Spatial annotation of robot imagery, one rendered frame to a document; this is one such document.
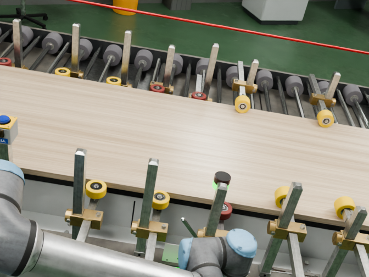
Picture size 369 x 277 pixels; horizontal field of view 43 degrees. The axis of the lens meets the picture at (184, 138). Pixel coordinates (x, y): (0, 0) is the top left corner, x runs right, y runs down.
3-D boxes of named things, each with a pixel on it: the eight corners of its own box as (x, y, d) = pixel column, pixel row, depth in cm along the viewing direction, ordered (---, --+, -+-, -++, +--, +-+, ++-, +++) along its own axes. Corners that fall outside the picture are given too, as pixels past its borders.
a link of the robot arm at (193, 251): (186, 263, 121) (231, 260, 124) (178, 230, 130) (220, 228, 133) (181, 286, 126) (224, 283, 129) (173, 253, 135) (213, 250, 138)
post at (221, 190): (202, 278, 188) (228, 188, 161) (194, 276, 188) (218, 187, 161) (203, 271, 191) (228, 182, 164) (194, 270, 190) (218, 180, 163)
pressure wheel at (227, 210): (226, 235, 186) (233, 214, 179) (207, 232, 186) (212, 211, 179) (226, 221, 192) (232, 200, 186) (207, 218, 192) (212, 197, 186)
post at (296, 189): (267, 278, 185) (303, 187, 158) (258, 277, 185) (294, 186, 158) (266, 271, 188) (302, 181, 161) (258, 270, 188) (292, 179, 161)
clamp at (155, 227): (165, 243, 176) (167, 233, 173) (129, 237, 176) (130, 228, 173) (166, 231, 181) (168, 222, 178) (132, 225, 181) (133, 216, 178)
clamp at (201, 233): (230, 250, 176) (233, 241, 174) (195, 244, 176) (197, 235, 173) (230, 239, 181) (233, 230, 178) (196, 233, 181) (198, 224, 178)
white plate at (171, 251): (227, 271, 183) (231, 254, 177) (161, 261, 182) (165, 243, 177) (226, 270, 184) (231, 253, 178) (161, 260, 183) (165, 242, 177)
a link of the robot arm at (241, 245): (221, 226, 133) (253, 225, 135) (212, 255, 140) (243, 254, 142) (230, 251, 125) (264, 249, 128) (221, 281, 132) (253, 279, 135)
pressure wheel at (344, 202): (354, 203, 184) (334, 208, 186) (358, 216, 188) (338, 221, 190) (351, 193, 189) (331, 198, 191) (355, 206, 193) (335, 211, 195)
